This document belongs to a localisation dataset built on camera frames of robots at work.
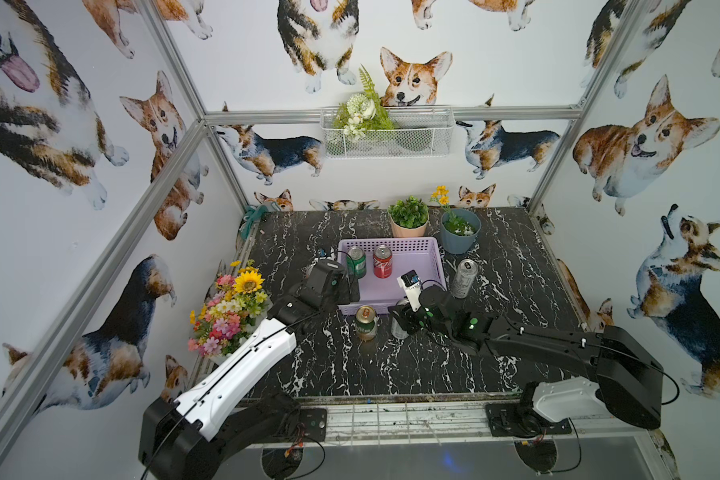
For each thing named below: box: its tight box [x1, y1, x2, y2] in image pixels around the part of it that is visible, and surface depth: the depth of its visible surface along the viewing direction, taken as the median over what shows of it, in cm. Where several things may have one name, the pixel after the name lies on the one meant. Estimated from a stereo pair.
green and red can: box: [355, 305, 377, 341], surface depth 84 cm
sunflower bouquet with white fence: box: [188, 259, 269, 359], surface depth 78 cm
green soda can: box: [346, 246, 367, 279], surface depth 97 cm
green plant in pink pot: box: [388, 196, 429, 238], surface depth 105 cm
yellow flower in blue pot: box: [431, 185, 482, 255], surface depth 108 cm
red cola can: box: [373, 244, 393, 279], surface depth 97 cm
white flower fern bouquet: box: [332, 64, 394, 143], surface depth 82 cm
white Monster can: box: [453, 258, 479, 299], surface depth 90 cm
